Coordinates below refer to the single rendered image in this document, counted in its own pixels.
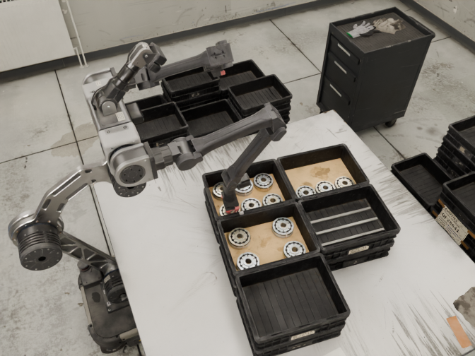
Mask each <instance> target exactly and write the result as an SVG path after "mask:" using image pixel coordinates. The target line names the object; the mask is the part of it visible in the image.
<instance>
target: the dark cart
mask: <svg viewBox="0 0 475 356"><path fill-rule="evenodd" d="M380 18H381V19H382V18H386V19H388V18H393V19H394V20H398V19H399V20H402V22H401V23H402V24H403V25H405V28H404V29H402V30H398V31H396V32H395V33H394V34H392V33H388V32H373V35H370V36H358V37H355V38H352V37H350V36H349V35H348V34H347V32H350V31H352V30H353V27H354V25H355V24H356V23H357V24H358V26H360V25H361V24H362V23H363V22H362V21H363V20H364V21H365V25H367V24H368V22H369V23H370V25H371V24H373V21H374V20H379V19H380ZM365 25H364V26H365ZM433 36H434V34H433V33H432V32H430V31H429V30H427V29H426V28H424V27H423V26H422V25H420V24H419V23H417V22H416V21H415V20H414V19H412V18H410V17H409V16H408V15H406V14H405V13H404V12H402V11H401V10H399V9H398V8H397V7H396V6H395V7H391V8H386V9H383V10H380V11H375V12H372V13H367V14H363V15H359V16H354V17H351V18H346V19H343V20H338V21H334V22H331V23H329V31H328V35H327V43H326V47H325V52H324V60H323V65H322V72H321V77H320V82H319V90H318V94H317V102H316V105H317V106H318V107H319V108H320V114H321V113H323V112H328V111H330V110H333V109H334V110H335V111H336V113H337V114H338V115H339V116H340V117H341V118H342V119H343V120H344V121H345V122H346V123H347V124H348V125H349V126H350V127H351V128H352V130H353V131H354V132H358V131H362V130H364V129H368V128H370V127H373V126H377V125H379V124H383V123H385V125H386V126H387V127H391V126H393V125H394V124H395V122H396V121H397V119H398V118H401V117H404V115H405V112H406V109H407V107H408V104H409V101H410V99H411V96H412V93H413V91H414V88H415V85H416V81H417V80H418V76H419V74H420V72H421V68H422V66H423V62H424V60H425V58H426V55H427V52H428V49H429V46H430V44H431V41H432V39H433Z"/></svg>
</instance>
